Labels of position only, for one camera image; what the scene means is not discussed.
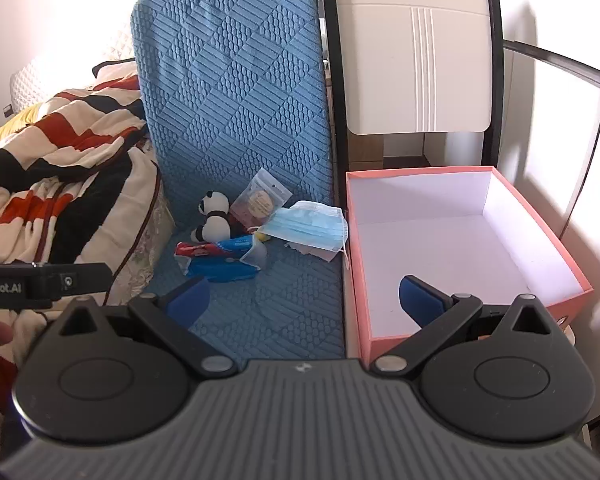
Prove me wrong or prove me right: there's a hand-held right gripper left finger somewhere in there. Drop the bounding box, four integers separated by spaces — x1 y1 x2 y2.
55 276 238 380

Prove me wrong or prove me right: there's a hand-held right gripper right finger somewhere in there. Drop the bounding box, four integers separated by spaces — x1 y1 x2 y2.
369 274 554 380

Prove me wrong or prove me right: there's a red blue plastic packet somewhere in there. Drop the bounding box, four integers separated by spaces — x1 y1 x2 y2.
174 237 261 279

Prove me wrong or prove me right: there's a pink cardboard box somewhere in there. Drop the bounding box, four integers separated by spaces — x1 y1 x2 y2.
345 165 595 362

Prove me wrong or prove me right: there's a panda plush toy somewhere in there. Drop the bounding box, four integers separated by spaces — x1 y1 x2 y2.
190 190 234 244

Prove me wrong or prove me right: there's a clear zip bag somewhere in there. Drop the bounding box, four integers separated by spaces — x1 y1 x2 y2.
228 167 293 229

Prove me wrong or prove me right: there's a white tissue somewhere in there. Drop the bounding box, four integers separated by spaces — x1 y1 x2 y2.
284 241 332 262

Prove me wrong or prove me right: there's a blue face mask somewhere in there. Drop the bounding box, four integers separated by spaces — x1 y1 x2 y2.
257 200 350 262

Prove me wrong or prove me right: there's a striped blanket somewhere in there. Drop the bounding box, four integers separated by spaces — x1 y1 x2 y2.
0 72 162 313

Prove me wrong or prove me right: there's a brown wooden cabinet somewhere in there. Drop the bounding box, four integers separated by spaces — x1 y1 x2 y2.
349 132 433 168

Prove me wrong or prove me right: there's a white quilted headboard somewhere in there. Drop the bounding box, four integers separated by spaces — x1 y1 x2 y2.
7 25 137 117

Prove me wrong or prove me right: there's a blue textured chair cushion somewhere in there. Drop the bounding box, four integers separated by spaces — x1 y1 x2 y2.
130 0 349 362

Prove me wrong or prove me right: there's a white folding chair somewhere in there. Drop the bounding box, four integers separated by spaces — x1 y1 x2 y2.
320 0 505 171

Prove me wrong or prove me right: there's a black metal rail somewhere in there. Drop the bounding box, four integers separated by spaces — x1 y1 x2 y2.
502 40 600 97

